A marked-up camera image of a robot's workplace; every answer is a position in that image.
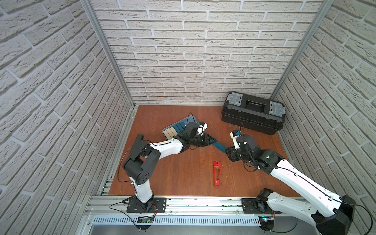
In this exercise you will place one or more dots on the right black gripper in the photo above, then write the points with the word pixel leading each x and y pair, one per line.
pixel 230 153

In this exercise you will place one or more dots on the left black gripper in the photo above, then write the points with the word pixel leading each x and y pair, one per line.
pixel 205 139

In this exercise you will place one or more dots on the red pliers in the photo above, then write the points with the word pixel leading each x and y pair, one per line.
pixel 216 172

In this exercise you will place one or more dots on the blue plastic storage tray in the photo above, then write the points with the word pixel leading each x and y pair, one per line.
pixel 187 119

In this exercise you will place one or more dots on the teal pliers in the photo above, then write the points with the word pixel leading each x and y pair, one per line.
pixel 177 128
pixel 183 124
pixel 220 146
pixel 180 126

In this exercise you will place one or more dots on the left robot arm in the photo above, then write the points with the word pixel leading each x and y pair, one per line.
pixel 144 156

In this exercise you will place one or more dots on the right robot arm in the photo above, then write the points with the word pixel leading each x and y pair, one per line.
pixel 328 212

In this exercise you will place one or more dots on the black plastic toolbox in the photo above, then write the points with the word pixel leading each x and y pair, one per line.
pixel 258 114

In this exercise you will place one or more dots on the black flat bar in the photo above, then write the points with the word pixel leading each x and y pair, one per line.
pixel 139 138

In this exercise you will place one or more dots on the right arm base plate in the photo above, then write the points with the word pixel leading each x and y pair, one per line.
pixel 252 205

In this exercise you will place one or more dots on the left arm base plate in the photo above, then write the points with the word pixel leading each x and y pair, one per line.
pixel 154 204

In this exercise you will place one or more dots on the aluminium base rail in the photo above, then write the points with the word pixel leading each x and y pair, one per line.
pixel 180 211

